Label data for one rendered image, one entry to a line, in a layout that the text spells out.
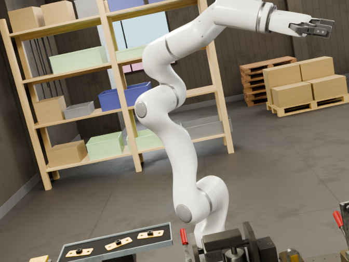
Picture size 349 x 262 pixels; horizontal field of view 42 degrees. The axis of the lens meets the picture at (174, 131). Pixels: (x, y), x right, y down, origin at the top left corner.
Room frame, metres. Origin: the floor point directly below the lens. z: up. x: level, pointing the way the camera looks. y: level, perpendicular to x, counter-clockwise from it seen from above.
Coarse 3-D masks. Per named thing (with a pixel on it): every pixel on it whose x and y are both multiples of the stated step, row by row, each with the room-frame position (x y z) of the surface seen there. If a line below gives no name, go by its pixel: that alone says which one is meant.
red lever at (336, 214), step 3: (333, 213) 1.28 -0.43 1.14; (336, 213) 1.27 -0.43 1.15; (339, 213) 1.27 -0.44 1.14; (333, 216) 1.28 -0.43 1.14; (336, 216) 1.27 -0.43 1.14; (339, 216) 1.26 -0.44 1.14; (336, 219) 1.26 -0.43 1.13; (339, 219) 1.26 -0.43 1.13; (339, 222) 1.25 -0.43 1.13; (342, 222) 1.24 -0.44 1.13; (339, 225) 1.24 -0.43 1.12; (342, 225) 1.24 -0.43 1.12; (342, 228) 1.23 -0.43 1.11; (342, 231) 1.23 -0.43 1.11; (345, 237) 1.21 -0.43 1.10
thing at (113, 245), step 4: (116, 240) 1.36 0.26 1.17; (120, 240) 1.35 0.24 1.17; (124, 240) 1.36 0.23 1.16; (128, 240) 1.36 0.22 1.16; (112, 244) 1.35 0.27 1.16; (116, 244) 1.34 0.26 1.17; (120, 244) 1.34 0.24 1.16; (124, 244) 1.34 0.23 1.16; (108, 248) 1.33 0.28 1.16; (112, 248) 1.32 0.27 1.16
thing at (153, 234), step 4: (144, 232) 1.39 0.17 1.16; (148, 232) 1.36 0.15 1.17; (152, 232) 1.36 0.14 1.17; (156, 232) 1.37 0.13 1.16; (160, 232) 1.36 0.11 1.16; (140, 236) 1.37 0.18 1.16; (144, 236) 1.36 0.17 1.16; (148, 236) 1.36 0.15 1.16; (152, 236) 1.35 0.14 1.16; (156, 236) 1.34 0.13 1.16; (160, 236) 1.34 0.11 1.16
